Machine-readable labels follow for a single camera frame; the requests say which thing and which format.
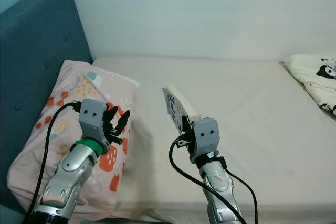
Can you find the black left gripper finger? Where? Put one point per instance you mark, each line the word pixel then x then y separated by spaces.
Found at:
pixel 111 117
pixel 123 123

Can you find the white book with blue letters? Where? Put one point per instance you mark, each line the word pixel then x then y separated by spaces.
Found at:
pixel 173 108

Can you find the pink patterned pillow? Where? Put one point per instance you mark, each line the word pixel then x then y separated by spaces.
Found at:
pixel 63 108

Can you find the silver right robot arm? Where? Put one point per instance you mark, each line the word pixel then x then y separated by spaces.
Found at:
pixel 218 192

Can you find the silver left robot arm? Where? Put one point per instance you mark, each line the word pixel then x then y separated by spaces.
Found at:
pixel 68 174

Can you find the beige bed mattress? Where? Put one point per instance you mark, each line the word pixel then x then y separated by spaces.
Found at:
pixel 268 156

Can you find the teal upholstered headboard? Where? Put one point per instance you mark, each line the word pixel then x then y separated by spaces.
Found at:
pixel 37 77

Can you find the cream Kuromi print duvet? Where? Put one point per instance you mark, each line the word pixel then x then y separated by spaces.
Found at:
pixel 315 77

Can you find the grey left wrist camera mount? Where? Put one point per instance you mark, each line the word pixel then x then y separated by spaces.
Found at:
pixel 93 116

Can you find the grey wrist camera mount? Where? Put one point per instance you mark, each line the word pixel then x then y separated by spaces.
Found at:
pixel 205 137
pixel 93 116

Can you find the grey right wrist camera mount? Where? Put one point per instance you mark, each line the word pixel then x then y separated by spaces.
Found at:
pixel 205 137

